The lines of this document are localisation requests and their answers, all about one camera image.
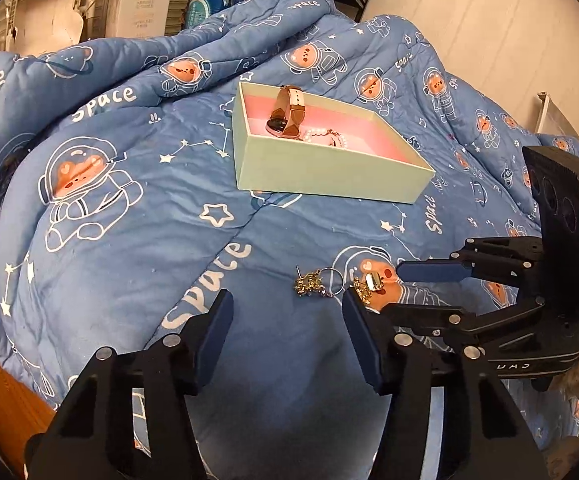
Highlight blue printed blanket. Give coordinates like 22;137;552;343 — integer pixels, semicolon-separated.
0;0;579;480

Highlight rose gold wrist watch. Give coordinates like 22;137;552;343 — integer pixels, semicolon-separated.
266;85;304;139

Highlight gold charm keyring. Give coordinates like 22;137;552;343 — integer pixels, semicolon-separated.
293;266;327;299

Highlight white pearl bracelet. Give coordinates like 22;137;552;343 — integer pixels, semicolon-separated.
302;128;350;150

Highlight blue tissue package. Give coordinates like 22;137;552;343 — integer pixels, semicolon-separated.
184;0;251;24

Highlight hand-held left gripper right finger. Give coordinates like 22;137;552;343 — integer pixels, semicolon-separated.
342;290;551;480

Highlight green box with pink lining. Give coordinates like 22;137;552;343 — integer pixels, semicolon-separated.
233;81;435;205

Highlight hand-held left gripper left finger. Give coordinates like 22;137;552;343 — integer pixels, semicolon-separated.
24;289;234;480

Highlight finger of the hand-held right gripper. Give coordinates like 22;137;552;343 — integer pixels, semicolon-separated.
396;236;543;287
379;294;546;357

